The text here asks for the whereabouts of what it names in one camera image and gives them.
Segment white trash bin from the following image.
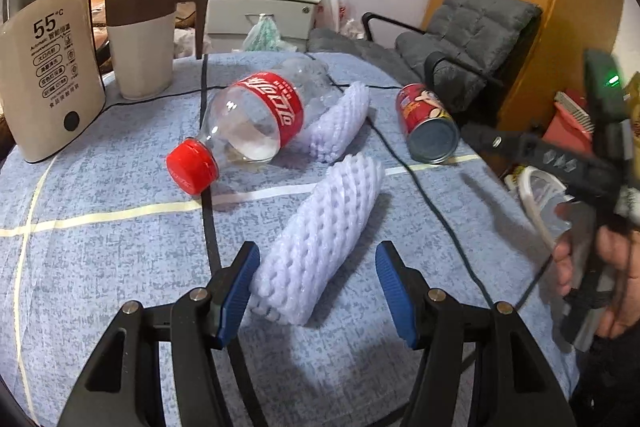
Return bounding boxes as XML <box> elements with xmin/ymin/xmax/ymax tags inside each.
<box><xmin>518</xmin><ymin>167</ymin><xmax>570</xmax><ymax>249</ymax></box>

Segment right hand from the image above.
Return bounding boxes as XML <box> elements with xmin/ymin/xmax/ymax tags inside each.
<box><xmin>552</xmin><ymin>200</ymin><xmax>640</xmax><ymax>341</ymax></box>

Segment pink plastic bucket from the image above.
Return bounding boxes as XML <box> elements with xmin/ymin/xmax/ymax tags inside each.
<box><xmin>542</xmin><ymin>91</ymin><xmax>593</xmax><ymax>155</ymax></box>

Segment blue checked tablecloth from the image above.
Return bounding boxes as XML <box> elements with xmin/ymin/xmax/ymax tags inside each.
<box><xmin>1</xmin><ymin>53</ymin><xmax>578</xmax><ymax>426</ymax></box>

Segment clear cola bottle red cap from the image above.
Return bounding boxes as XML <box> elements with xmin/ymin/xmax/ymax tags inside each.
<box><xmin>166</xmin><ymin>55</ymin><xmax>337</xmax><ymax>195</ymax></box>

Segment white foam fruit net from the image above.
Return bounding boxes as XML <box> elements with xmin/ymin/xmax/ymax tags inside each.
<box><xmin>288</xmin><ymin>81</ymin><xmax>370</xmax><ymax>164</ymax></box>

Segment red cartoon can rear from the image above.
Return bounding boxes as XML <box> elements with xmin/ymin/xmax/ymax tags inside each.
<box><xmin>396</xmin><ymin>83</ymin><xmax>460</xmax><ymax>164</ymax></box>

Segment grey padded armchair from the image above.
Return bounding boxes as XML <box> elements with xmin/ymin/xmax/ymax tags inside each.
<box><xmin>308</xmin><ymin>0</ymin><xmax>542</xmax><ymax>126</ymax></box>

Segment green white plastic bag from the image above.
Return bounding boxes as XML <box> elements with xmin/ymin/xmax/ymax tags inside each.
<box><xmin>242</xmin><ymin>14</ymin><xmax>285</xmax><ymax>52</ymax></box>

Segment white bedside cabinet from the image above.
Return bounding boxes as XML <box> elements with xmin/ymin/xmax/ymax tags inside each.
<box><xmin>204</xmin><ymin>0</ymin><xmax>321</xmax><ymax>53</ymax></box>

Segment white red plastic bags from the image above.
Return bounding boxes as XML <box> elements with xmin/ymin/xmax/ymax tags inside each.
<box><xmin>314</xmin><ymin>0</ymin><xmax>364</xmax><ymax>40</ymax></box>

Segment white electric kettle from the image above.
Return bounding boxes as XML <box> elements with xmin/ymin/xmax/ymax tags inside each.
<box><xmin>1</xmin><ymin>0</ymin><xmax>110</xmax><ymax>164</ymax></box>

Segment white brown mug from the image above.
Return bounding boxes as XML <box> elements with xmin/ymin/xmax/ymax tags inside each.
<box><xmin>104</xmin><ymin>0</ymin><xmax>208</xmax><ymax>101</ymax></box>

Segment black power cable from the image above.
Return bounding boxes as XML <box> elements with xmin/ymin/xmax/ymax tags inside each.
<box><xmin>98</xmin><ymin>51</ymin><xmax>551</xmax><ymax>313</ymax></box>

